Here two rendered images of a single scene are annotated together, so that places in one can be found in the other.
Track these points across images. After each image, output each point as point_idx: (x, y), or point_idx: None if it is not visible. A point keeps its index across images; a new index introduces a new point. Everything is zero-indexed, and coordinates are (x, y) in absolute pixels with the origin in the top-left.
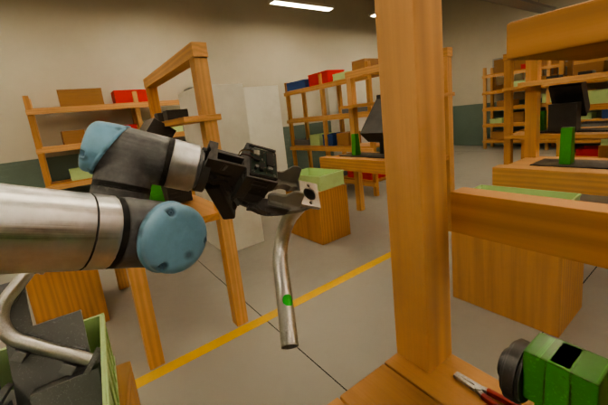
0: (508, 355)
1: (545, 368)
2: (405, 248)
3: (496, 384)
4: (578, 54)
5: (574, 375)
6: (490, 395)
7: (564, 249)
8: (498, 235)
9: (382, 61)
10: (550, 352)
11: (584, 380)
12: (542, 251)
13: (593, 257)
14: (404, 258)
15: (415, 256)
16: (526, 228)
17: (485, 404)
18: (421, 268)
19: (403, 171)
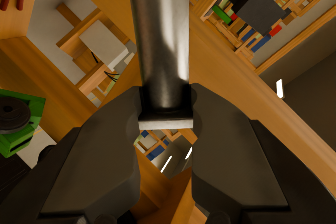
0: (6, 131)
1: (5, 146)
2: (129, 7)
3: None
4: (169, 209)
5: (7, 154)
6: None
7: (115, 94)
8: (133, 67)
9: (318, 166)
10: (19, 143)
11: (6, 156)
12: (116, 83)
13: (109, 101)
14: None
15: (118, 14)
16: (131, 87)
17: None
18: (106, 11)
19: (200, 80)
